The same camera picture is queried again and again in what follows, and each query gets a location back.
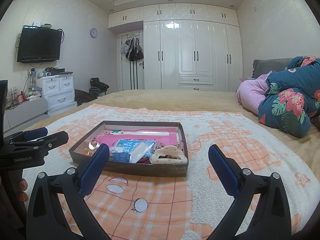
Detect pearl clear hair claw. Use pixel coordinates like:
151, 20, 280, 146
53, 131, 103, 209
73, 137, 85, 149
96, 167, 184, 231
88, 138, 100, 151

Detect earrings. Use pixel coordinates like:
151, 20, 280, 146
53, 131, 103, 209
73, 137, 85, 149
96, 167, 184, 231
109, 146, 123, 155

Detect small blue plastic box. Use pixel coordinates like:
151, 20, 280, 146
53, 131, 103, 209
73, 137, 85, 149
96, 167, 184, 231
109, 152, 131, 163

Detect clear bag with white pieces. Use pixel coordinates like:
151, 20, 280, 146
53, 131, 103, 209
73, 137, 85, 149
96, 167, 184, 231
130, 141, 153, 163

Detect white cloud hair claw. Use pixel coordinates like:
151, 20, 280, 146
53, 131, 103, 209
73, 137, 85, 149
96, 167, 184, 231
149, 146, 188, 165

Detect dotted sheer bow hairclip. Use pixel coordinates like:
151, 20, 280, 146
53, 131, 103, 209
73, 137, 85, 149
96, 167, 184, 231
155, 140, 184, 151

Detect left hand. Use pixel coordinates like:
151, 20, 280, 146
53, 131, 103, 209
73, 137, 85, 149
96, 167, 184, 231
18, 179, 29, 203

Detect grey chair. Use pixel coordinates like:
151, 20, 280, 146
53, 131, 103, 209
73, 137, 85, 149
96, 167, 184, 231
3, 98, 49, 137

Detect white drawer cabinet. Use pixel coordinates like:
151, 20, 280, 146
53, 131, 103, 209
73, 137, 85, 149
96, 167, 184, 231
36, 73, 78, 117

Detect dark brown bag on floor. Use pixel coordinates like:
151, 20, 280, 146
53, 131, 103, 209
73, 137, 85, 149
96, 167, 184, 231
74, 89, 98, 106

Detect bed with tan cover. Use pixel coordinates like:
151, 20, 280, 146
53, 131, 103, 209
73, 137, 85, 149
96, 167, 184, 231
22, 90, 319, 178

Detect dark clothes pile on stool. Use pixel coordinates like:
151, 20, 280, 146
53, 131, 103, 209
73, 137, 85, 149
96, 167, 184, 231
89, 77, 109, 96

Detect orange white plush blanket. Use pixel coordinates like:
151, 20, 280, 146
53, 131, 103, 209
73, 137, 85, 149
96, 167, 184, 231
23, 104, 319, 239

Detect brown cardboard box tray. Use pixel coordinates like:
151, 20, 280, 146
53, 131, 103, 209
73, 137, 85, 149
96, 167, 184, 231
69, 121, 189, 177

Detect white door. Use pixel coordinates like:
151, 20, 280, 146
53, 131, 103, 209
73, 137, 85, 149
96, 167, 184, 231
117, 30, 145, 91

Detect floral blue quilt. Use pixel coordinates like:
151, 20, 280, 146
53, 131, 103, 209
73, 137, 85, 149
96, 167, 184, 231
258, 56, 319, 138

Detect pink book in tray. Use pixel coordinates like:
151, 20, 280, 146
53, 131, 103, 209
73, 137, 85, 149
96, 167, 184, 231
96, 128, 180, 147

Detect hanging bags on door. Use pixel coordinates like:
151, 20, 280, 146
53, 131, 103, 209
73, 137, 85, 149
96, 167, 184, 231
121, 37, 144, 62

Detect white wardrobe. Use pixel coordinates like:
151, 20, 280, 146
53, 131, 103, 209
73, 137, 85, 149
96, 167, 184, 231
108, 3, 243, 92

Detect wall mounted black television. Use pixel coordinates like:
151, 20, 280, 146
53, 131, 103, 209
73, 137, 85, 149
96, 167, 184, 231
17, 25, 64, 63

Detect round wall clock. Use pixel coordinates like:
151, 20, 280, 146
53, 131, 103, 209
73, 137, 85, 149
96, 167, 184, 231
89, 28, 98, 38

